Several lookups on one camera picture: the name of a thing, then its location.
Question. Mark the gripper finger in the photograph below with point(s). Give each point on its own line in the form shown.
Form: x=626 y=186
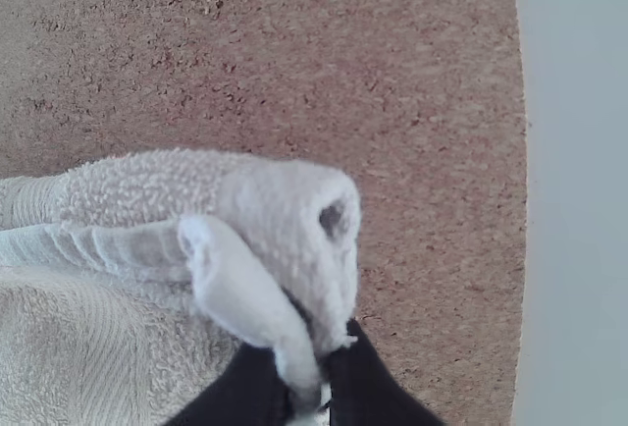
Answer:
x=245 y=389
x=365 y=387

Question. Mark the pale towel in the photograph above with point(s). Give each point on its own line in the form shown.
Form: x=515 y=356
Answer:
x=122 y=298

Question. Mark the cork mat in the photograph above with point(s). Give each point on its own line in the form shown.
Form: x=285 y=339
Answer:
x=294 y=53

